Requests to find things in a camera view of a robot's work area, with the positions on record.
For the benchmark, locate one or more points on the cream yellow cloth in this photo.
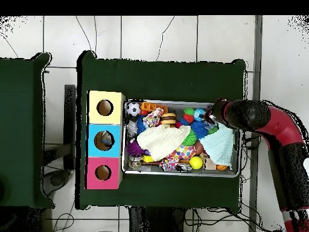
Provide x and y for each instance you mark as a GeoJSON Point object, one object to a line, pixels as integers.
{"type": "Point", "coordinates": [161, 142]}

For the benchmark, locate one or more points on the clear plastic packet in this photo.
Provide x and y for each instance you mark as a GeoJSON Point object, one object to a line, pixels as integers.
{"type": "Point", "coordinates": [107, 140]}

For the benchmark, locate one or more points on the mint green cloth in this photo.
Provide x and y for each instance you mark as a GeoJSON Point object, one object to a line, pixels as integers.
{"type": "Point", "coordinates": [219, 147]}

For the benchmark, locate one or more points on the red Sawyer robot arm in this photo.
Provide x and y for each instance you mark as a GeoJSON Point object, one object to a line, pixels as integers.
{"type": "Point", "coordinates": [280, 125]}

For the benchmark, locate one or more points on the clear shallow bin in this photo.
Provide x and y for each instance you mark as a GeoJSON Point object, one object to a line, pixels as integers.
{"type": "Point", "coordinates": [140, 169]}

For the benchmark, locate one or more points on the wooden box with three holes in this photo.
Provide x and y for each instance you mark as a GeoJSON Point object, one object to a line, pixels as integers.
{"type": "Point", "coordinates": [94, 145]}

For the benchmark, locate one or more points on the colourful dotted packet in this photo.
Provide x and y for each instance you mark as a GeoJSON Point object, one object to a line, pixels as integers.
{"type": "Point", "coordinates": [153, 117]}

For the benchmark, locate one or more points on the toy burger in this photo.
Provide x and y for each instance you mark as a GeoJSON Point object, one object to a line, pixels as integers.
{"type": "Point", "coordinates": [168, 119]}

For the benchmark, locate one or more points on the orange plastic toy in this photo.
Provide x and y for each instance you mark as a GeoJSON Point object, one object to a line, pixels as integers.
{"type": "Point", "coordinates": [149, 106]}

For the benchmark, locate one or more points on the black and white soccer ball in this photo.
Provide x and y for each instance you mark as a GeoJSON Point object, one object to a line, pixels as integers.
{"type": "Point", "coordinates": [133, 109]}

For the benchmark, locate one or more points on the green spiky ball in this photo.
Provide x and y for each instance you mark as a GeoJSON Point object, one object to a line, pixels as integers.
{"type": "Point", "coordinates": [189, 138]}

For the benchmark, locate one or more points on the large blue spiky ball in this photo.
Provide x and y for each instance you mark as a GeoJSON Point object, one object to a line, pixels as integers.
{"type": "Point", "coordinates": [199, 130]}

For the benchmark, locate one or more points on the blue globe ball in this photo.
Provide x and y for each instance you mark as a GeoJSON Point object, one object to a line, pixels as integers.
{"type": "Point", "coordinates": [199, 114]}

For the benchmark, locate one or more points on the dark green table cloth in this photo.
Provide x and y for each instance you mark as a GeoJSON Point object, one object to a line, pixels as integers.
{"type": "Point", "coordinates": [24, 87]}
{"type": "Point", "coordinates": [159, 77]}

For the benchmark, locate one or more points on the yellow ball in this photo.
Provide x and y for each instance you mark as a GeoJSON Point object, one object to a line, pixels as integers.
{"type": "Point", "coordinates": [196, 163]}

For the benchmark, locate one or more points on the black stand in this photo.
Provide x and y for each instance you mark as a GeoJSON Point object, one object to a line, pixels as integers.
{"type": "Point", "coordinates": [70, 125]}

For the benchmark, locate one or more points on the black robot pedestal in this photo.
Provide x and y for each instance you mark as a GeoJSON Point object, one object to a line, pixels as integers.
{"type": "Point", "coordinates": [159, 222]}

